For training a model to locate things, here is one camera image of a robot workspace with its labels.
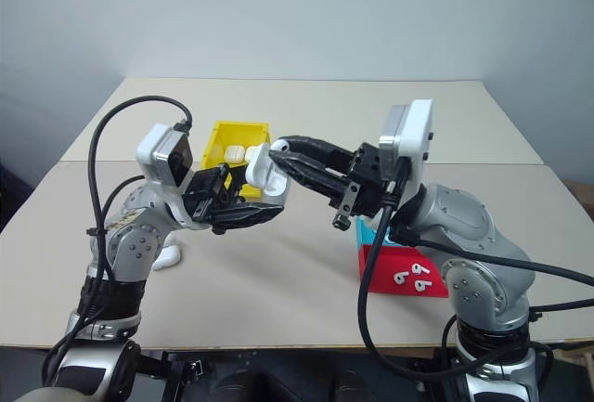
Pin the black frame under table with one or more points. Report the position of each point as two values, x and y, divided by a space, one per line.
185 369

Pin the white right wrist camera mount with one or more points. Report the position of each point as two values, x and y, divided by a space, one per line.
417 142

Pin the white earbud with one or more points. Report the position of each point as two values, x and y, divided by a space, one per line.
422 286
401 278
421 269
280 146

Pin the yellow plastic bin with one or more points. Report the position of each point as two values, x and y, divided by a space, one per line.
234 133

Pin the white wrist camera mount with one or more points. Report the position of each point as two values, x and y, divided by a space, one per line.
153 153
417 142

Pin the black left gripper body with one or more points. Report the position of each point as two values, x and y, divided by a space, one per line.
206 190

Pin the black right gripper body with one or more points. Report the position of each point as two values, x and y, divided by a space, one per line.
369 174

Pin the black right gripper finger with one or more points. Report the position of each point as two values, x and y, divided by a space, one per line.
311 177
315 146

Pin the cyan plastic box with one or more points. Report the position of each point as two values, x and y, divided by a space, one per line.
366 232

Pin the white earbud case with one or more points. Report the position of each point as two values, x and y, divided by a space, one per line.
253 151
267 177
235 153
167 259

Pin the closed white earbud case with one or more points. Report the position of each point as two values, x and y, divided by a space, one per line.
167 259
253 151
235 153

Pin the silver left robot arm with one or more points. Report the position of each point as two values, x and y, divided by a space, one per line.
134 244

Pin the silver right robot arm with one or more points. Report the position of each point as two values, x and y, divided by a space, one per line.
464 221

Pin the dark object beside table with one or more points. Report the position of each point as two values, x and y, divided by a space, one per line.
14 193

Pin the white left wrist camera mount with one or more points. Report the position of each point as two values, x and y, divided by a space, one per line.
153 153

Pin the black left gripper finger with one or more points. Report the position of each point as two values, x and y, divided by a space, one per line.
260 211
232 228

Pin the red plastic tray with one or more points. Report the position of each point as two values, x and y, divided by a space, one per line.
390 265

